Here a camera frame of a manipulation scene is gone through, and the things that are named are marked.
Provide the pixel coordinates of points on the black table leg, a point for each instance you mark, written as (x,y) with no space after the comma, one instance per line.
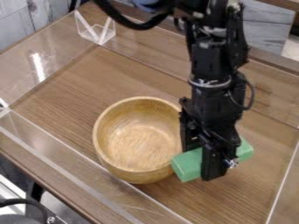
(35,192)

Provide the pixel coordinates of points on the green rectangular block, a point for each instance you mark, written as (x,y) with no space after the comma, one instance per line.
(188,163)

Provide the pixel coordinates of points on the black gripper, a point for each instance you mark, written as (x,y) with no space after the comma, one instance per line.
(209,117)

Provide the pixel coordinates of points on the black metal base bracket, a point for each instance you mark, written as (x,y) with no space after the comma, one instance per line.
(37,211)

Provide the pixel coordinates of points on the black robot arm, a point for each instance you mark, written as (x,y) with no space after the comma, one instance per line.
(212,23)

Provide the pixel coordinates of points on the brown wooden bowl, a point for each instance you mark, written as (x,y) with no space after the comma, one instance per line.
(137,139)

